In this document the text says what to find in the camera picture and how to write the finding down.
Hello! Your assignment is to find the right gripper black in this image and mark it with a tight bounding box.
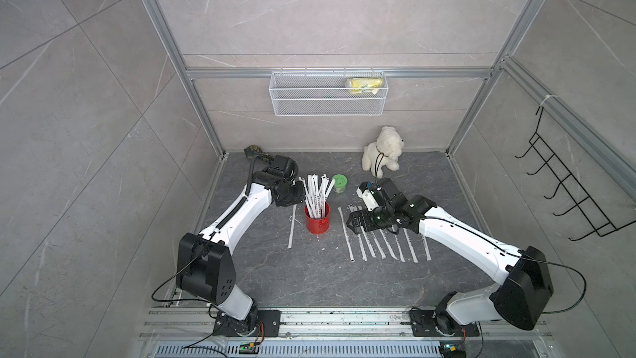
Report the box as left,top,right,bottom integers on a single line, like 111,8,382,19
344,208,393,234

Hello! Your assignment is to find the bundle of white straws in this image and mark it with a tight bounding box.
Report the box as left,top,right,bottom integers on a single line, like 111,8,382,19
299,174,334,219

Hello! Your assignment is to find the red cup container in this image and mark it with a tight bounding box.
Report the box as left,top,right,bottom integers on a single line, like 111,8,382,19
304,203,331,235

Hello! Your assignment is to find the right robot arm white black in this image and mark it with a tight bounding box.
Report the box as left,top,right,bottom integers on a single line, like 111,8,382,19
346,178,554,336

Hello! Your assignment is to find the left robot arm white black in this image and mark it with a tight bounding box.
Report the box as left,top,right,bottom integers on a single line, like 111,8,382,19
176,153,305,335

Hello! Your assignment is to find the camouflage cloth piece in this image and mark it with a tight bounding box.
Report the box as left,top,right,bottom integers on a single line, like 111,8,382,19
243,144,272,161

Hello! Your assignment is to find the green lid jar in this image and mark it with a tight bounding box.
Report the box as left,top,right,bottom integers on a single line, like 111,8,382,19
332,174,348,193

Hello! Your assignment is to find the white plush dog toy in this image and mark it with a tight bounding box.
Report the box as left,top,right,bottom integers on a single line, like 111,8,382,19
362,126,404,178

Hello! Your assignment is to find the yellow sponge in basket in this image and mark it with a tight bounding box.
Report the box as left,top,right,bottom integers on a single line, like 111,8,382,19
345,78,384,95

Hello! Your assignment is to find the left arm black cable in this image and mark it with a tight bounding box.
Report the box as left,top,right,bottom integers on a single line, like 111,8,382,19
213,155,272,235

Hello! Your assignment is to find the white wire mesh basket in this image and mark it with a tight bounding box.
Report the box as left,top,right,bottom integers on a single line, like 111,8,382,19
268,71,389,117

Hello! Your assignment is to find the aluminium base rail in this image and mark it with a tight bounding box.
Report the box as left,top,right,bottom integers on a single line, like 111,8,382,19
132,307,554,344

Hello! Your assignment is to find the black wire hook rack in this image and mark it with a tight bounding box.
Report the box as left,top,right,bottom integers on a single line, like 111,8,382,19
514,106,635,242

